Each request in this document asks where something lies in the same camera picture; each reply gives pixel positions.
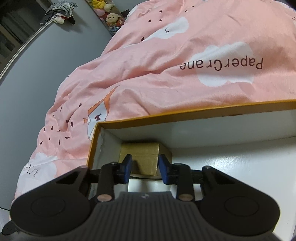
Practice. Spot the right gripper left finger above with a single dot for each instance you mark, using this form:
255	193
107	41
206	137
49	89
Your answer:
112	174

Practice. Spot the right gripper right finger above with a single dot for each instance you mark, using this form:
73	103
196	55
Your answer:
179	175

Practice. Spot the small gold box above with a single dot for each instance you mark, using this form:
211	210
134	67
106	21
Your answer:
145	158

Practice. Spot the small white box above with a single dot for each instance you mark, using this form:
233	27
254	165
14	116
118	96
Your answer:
149	185

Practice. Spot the orange cardboard box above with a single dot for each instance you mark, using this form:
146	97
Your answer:
254	143

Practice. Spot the pink printed duvet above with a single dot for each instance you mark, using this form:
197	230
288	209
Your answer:
168	56

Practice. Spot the pile of plush toys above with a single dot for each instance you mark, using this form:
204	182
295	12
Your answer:
109	15

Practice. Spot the clothes on rail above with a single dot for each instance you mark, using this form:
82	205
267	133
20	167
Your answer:
59	12

